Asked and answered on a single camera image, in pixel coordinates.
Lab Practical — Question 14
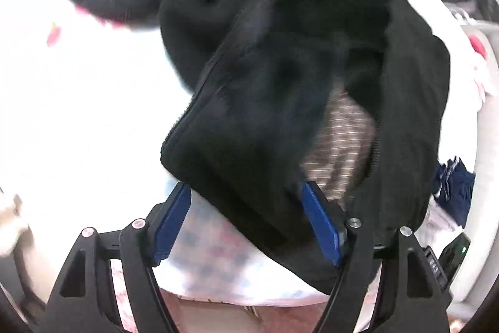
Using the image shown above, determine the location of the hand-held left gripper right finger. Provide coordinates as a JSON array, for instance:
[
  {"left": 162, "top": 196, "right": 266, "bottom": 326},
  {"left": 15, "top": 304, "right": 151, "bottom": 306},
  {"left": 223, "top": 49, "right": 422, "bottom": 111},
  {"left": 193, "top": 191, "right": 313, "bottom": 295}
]
[{"left": 301, "top": 180, "right": 455, "bottom": 333}]

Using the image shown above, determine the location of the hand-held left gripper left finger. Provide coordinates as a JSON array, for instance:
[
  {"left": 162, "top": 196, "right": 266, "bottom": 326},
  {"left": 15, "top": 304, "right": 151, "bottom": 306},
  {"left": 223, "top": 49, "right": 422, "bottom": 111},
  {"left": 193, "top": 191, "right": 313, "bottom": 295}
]
[{"left": 36, "top": 181, "right": 192, "bottom": 333}]

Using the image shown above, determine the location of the black fleece jacket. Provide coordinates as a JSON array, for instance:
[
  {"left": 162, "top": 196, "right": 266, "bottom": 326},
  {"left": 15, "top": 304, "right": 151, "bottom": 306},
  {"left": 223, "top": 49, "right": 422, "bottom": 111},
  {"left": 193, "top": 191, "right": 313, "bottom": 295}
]
[{"left": 159, "top": 0, "right": 452, "bottom": 295}]

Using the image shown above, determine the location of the grey folded garment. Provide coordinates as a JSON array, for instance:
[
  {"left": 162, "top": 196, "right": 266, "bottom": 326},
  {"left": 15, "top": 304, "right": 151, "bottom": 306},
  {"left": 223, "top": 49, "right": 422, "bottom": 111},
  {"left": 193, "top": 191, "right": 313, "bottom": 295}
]
[{"left": 423, "top": 196, "right": 461, "bottom": 240}]

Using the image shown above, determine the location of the navy folded garment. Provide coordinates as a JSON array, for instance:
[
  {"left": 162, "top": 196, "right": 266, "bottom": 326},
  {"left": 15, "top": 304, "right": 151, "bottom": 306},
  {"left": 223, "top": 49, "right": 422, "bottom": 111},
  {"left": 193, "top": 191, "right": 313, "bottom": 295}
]
[{"left": 431, "top": 158, "right": 475, "bottom": 228}]

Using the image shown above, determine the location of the checkered cartoon print blanket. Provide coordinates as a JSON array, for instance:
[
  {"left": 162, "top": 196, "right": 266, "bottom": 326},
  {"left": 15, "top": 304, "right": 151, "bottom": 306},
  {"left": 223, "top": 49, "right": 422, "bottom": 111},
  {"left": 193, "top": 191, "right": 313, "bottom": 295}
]
[{"left": 0, "top": 0, "right": 480, "bottom": 310}]

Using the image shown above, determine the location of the red plush toy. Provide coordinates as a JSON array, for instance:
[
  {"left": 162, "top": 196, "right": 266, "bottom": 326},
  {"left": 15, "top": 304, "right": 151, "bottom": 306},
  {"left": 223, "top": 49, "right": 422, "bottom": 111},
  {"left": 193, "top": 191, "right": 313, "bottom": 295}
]
[{"left": 468, "top": 34, "right": 490, "bottom": 61}]

